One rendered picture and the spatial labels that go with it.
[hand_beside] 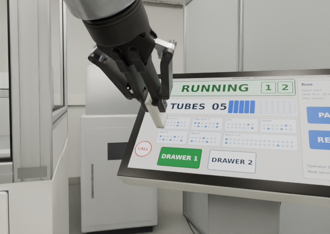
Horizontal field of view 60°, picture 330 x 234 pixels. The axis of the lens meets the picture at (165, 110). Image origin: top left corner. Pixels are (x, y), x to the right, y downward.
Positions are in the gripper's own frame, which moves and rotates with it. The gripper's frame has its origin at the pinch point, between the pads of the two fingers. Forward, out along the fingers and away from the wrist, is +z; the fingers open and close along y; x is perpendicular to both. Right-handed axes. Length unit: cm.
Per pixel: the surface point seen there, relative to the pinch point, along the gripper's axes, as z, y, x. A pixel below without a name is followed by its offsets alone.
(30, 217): 19.0, 31.8, 16.5
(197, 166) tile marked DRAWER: 16.9, -4.2, 1.3
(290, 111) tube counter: 16.8, -22.2, -13.2
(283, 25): 57, -24, -97
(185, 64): 142, 57, -167
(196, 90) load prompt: 16.8, -0.7, -19.5
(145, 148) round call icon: 17.0, 8.5, -1.8
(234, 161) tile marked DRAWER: 16.9, -11.6, -0.4
